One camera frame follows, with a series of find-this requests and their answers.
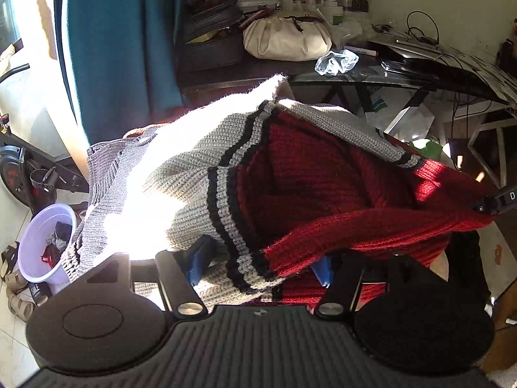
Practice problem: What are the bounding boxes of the red beige knit cardigan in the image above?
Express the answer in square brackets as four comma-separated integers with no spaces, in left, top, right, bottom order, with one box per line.
[62,75,492,307]

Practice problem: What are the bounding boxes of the green garment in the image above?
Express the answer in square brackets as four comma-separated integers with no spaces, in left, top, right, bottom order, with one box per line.
[409,138,443,161]

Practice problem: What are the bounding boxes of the geometric pattern desk mat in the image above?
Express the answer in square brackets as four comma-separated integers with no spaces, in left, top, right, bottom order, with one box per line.
[440,47,516,105]

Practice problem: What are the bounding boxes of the lavender plastic basin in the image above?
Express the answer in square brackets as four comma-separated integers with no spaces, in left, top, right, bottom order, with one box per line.
[17,203,77,285]

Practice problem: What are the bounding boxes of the brown sandals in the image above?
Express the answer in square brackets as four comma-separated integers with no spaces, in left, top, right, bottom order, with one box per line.
[1,241,35,322]

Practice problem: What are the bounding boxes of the black glass desk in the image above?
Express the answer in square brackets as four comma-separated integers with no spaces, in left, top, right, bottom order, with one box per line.
[177,54,510,105]

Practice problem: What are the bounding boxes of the exercise bike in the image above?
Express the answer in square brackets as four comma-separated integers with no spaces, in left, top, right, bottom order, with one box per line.
[0,62,90,219]

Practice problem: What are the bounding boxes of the red marker pen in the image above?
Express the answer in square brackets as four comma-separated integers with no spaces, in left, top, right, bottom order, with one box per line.
[345,46,379,57]

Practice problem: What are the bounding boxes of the crumpled blue plastic wrap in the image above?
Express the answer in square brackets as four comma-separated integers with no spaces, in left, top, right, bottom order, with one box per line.
[315,49,359,76]

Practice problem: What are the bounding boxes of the teal curtain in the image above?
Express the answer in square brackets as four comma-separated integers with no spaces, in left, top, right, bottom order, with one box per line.
[54,0,185,145]

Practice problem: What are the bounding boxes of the black power cable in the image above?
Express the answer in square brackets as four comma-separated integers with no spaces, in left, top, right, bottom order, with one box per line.
[405,10,442,48]

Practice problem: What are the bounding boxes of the beige drawstring bag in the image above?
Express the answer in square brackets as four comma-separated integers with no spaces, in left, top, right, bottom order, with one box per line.
[243,16,332,62]

